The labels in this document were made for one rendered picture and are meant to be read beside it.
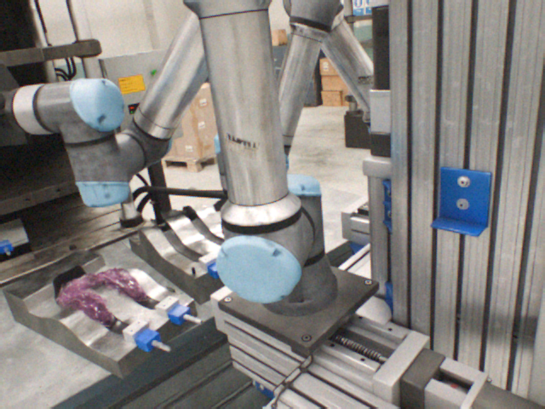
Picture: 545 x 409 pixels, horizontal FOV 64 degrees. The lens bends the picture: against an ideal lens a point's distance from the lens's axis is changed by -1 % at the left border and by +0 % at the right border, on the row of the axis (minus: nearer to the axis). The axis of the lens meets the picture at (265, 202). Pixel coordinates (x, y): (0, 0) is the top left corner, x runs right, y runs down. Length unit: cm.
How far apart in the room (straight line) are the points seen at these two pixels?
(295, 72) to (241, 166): 49
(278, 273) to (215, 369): 87
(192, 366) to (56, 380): 37
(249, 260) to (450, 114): 36
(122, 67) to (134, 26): 735
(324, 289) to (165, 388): 70
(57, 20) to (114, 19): 108
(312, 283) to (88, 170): 41
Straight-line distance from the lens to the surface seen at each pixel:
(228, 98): 54
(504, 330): 83
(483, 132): 69
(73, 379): 119
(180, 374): 136
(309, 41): 101
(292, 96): 101
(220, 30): 53
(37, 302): 139
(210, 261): 126
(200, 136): 519
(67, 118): 69
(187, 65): 71
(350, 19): 522
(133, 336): 112
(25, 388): 124
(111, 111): 68
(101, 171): 70
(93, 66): 180
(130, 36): 924
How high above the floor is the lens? 151
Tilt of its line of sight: 22 degrees down
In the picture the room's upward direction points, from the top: 8 degrees counter-clockwise
